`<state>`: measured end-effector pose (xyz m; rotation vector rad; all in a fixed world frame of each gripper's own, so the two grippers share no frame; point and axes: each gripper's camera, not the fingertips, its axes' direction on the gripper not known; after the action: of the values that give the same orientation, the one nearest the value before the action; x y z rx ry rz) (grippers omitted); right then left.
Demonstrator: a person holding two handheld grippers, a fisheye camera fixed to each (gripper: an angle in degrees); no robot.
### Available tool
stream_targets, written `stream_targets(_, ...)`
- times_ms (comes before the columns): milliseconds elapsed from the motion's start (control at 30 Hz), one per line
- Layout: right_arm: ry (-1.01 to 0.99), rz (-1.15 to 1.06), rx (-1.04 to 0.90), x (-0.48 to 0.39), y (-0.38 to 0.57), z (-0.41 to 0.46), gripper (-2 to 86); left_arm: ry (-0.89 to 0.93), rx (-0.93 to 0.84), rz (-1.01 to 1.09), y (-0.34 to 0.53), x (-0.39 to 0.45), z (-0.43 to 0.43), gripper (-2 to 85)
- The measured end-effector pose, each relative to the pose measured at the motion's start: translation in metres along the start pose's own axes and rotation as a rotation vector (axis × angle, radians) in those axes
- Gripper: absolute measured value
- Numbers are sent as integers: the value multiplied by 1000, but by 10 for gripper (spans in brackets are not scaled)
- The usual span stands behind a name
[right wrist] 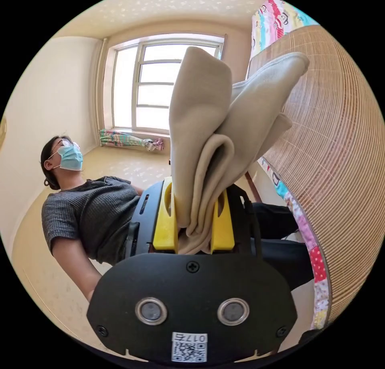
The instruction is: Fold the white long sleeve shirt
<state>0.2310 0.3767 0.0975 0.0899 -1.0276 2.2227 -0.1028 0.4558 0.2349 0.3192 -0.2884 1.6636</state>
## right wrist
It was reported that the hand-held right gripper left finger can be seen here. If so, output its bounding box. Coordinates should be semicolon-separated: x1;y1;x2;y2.
152;176;180;251

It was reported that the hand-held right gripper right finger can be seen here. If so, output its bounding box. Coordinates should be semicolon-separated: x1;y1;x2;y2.
210;189;235;254

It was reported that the white long sleeve shirt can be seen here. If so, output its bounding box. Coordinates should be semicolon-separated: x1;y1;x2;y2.
168;46;310;255

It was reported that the person's body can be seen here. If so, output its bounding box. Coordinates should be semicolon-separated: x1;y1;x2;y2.
40;135;315;304

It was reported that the colourful striped curtain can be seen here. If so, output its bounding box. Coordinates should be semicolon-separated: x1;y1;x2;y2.
98;128;165;153

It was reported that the window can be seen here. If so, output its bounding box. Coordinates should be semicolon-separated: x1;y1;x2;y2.
103;33;227;135

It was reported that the bed with woven mat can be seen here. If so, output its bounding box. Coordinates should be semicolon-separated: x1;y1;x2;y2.
244;24;383;330

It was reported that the colourful printed quilt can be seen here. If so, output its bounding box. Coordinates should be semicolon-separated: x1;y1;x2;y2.
251;0;320;58

